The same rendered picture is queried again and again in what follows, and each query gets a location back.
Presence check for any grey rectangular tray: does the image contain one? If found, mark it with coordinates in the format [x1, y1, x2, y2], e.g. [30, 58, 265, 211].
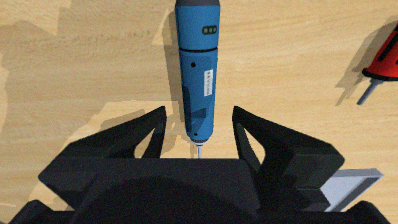
[320, 168, 384, 212]

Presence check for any red screwdriver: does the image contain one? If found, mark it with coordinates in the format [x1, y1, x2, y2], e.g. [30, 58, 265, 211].
[358, 23, 398, 102]

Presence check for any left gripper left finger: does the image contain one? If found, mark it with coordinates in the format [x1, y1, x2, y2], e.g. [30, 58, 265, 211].
[55, 106, 167, 158]

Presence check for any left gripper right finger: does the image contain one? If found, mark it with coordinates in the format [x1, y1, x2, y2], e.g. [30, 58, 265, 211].
[232, 106, 345, 210]

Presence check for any blue electric screwdriver barrel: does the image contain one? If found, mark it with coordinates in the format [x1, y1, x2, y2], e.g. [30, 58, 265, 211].
[175, 0, 221, 158]

